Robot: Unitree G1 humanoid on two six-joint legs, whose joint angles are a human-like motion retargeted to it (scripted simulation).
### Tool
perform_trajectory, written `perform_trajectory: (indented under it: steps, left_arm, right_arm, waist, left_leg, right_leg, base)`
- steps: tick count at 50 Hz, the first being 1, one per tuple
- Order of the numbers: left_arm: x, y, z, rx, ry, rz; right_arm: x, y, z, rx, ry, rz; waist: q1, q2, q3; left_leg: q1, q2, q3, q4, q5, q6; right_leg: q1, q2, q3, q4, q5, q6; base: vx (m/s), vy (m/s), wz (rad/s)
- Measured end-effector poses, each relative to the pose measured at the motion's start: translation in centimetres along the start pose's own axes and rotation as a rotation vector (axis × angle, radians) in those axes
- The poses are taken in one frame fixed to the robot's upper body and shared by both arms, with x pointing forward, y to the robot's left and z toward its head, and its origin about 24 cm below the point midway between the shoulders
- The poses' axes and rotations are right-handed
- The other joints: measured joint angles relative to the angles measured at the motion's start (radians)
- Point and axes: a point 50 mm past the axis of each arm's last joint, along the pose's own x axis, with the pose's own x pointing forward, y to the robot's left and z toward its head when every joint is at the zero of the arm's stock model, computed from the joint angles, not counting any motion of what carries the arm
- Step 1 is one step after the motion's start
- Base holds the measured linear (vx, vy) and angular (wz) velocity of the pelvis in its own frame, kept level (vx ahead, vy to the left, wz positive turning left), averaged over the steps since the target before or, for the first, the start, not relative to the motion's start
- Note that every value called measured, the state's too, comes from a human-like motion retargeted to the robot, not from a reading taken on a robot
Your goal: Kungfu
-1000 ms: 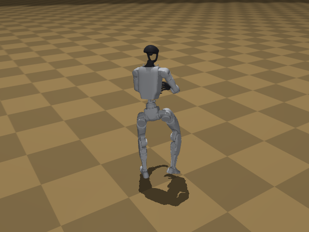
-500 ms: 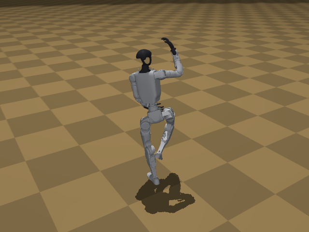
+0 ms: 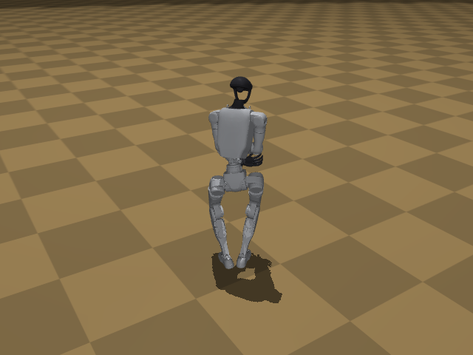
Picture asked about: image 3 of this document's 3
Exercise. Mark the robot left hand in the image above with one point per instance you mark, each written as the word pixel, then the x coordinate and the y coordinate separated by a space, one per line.
pixel 252 161

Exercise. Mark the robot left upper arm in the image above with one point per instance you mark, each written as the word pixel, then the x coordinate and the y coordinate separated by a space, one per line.
pixel 213 118

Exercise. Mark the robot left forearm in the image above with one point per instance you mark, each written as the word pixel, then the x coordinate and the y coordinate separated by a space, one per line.
pixel 228 159

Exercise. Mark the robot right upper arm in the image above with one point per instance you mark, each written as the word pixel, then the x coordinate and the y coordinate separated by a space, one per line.
pixel 259 120

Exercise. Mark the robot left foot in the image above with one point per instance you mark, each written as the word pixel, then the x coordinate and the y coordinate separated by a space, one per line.
pixel 228 262

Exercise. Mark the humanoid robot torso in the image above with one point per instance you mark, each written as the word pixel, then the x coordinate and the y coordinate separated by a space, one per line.
pixel 234 140

